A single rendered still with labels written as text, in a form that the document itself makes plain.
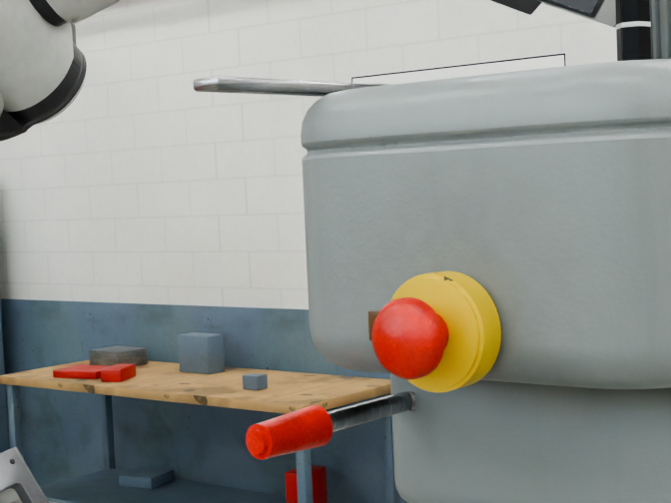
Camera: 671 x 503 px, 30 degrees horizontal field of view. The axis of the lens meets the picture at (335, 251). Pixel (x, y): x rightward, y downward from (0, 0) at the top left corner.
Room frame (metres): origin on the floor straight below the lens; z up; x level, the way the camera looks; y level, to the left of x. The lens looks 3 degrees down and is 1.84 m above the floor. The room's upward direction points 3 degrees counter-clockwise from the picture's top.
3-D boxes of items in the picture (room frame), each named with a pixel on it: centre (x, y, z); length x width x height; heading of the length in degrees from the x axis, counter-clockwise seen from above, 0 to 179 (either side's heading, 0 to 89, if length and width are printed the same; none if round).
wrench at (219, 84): (0.77, -0.01, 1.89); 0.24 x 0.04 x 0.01; 140
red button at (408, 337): (0.61, -0.04, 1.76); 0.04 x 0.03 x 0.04; 51
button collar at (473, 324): (0.63, -0.05, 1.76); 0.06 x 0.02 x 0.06; 51
